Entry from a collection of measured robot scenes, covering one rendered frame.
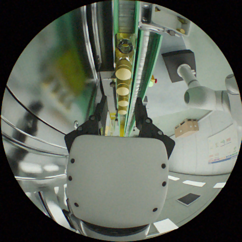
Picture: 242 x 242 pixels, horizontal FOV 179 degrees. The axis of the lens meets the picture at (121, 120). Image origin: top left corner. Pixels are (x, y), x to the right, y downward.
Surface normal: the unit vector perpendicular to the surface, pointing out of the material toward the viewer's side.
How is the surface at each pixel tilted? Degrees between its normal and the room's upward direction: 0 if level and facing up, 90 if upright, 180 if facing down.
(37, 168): 90
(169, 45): 0
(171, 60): 1
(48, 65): 90
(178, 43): 0
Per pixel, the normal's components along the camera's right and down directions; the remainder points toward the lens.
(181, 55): -0.06, 0.92
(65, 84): 1.00, 0.04
